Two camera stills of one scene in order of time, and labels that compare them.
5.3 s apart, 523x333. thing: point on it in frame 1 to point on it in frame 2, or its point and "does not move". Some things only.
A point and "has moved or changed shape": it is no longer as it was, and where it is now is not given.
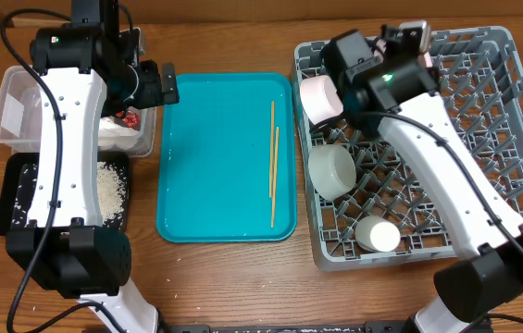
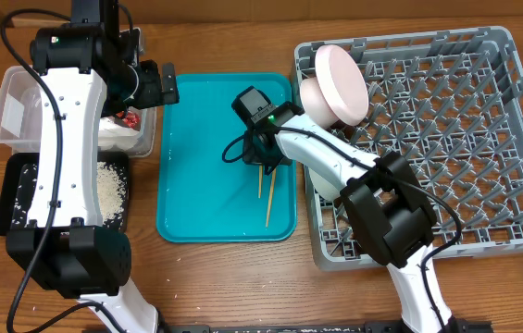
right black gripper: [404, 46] to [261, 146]
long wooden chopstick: [272, 149] has moved or changed shape
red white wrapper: [133, 117] does not move
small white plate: [320, 99] does not move
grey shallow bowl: [332, 170] does not move
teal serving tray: [214, 160] does not move
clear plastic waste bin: [18, 118] does not move
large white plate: [426, 36] has moved or changed shape
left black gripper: [152, 92] does not move
